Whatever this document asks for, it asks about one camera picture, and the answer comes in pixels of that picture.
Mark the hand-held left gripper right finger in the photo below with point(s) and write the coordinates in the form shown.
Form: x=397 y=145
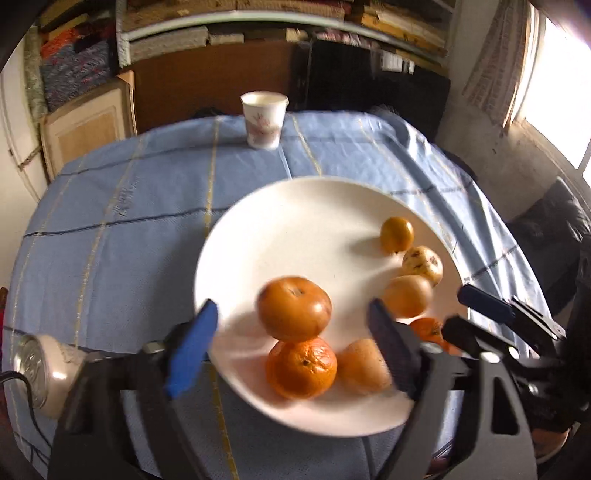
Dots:
x=390 y=350

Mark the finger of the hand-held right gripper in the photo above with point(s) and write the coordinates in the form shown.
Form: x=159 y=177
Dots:
x=485 y=303
x=466 y=334

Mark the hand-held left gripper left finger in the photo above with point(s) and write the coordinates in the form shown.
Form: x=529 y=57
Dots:
x=191 y=350

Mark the plain tan round fruit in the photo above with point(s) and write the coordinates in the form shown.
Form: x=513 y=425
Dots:
x=407 y=296

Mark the large orange mandarin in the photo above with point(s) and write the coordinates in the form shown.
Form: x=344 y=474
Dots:
x=302 y=369

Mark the yellowish orange round fruit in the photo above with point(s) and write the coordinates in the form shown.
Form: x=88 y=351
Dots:
x=294 y=308

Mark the golden round fruit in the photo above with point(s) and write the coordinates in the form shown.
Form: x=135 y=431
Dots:
x=397 y=234

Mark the white plate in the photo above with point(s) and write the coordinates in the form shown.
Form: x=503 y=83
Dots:
x=295 y=230

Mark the black jacket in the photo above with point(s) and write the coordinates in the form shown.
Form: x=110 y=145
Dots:
x=549 y=240

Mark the blue checked tablecloth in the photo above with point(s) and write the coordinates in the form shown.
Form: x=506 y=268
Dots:
x=115 y=258

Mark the cream drink can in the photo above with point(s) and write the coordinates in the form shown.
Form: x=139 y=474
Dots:
x=51 y=374

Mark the bright window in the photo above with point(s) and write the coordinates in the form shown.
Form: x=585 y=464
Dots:
x=563 y=87

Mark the patterned beige curtain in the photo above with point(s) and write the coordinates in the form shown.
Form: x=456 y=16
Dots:
x=498 y=69

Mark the printed paper cup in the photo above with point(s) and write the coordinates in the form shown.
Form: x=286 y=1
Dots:
x=263 y=122

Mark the black glossy panel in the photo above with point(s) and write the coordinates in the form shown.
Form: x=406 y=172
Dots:
x=369 y=83

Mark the brown wooden board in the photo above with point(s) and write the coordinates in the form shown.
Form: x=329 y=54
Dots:
x=203 y=78

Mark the pile of blue patterned cases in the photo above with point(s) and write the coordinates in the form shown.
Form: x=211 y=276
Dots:
x=74 y=69

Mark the stack of patterned flat boxes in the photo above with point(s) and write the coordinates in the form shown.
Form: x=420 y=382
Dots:
x=369 y=18

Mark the white metal shelf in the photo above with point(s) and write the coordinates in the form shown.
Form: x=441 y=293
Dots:
x=277 y=21

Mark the wooden picture frame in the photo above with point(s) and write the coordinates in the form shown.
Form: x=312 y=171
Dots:
x=85 y=129

